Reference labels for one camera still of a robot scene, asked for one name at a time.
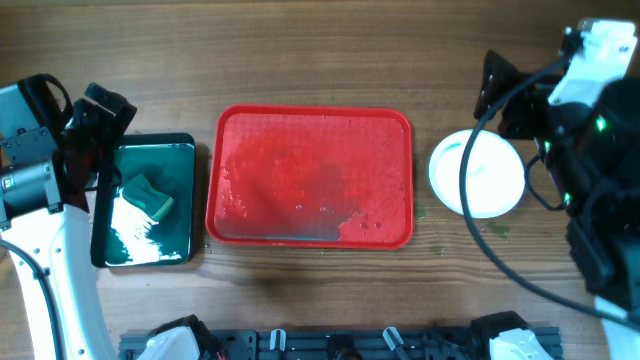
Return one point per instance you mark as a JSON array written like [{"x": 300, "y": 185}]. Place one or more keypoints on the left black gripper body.
[{"x": 96, "y": 129}]

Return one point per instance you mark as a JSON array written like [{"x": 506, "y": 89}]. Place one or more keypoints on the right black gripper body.
[{"x": 522, "y": 115}]

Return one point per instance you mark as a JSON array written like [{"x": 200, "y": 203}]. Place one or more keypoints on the red plastic tray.
[{"x": 312, "y": 176}]

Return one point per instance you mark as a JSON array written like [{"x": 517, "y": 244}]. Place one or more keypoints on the black aluminium base frame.
[{"x": 430, "y": 343}]

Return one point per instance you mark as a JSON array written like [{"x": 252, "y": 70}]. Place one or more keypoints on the black water tray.
[{"x": 122, "y": 235}]

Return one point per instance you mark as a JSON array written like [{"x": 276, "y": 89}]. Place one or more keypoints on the green yellow sponge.
[{"x": 140, "y": 193}]

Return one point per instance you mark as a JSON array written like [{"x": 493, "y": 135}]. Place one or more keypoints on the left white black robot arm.
[{"x": 54, "y": 153}]

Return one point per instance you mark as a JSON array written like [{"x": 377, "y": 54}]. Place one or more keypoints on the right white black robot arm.
[{"x": 590, "y": 147}]

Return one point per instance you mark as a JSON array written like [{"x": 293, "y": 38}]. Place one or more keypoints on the white plate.
[{"x": 495, "y": 174}]

